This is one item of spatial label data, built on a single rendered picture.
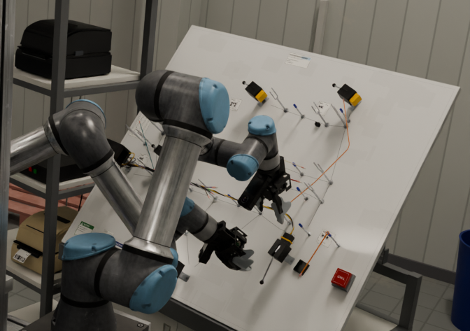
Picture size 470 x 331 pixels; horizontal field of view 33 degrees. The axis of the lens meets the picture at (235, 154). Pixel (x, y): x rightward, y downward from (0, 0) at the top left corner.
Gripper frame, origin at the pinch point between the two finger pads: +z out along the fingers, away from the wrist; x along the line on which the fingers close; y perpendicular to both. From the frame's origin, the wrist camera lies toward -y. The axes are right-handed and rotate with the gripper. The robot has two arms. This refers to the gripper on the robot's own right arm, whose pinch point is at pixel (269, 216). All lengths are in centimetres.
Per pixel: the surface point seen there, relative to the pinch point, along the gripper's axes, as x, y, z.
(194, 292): 21.8, -19.1, 34.3
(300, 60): 44, 63, -4
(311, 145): 18.0, 38.5, 7.4
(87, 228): 79, -23, 36
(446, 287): 53, 182, 243
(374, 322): -16, 27, 65
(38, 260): 100, -39, 56
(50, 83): 103, -8, -11
